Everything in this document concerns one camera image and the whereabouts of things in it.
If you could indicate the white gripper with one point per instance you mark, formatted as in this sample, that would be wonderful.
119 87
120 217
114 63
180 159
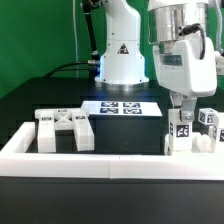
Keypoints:
183 71

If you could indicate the white chair seat part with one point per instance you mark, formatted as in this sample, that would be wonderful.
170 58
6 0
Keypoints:
195 144

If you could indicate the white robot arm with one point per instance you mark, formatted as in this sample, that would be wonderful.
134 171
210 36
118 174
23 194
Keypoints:
122 65

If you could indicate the white chair back part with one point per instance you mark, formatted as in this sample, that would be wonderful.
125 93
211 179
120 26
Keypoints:
64 119

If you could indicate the right white tagged cube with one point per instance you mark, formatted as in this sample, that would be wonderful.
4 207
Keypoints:
206 116

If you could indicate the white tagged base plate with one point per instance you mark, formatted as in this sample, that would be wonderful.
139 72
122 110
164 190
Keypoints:
118 108

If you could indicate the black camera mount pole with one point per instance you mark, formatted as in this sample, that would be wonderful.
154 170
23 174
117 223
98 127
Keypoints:
88 6

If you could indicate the white U-shaped fence frame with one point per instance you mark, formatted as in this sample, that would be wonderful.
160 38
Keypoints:
16 161

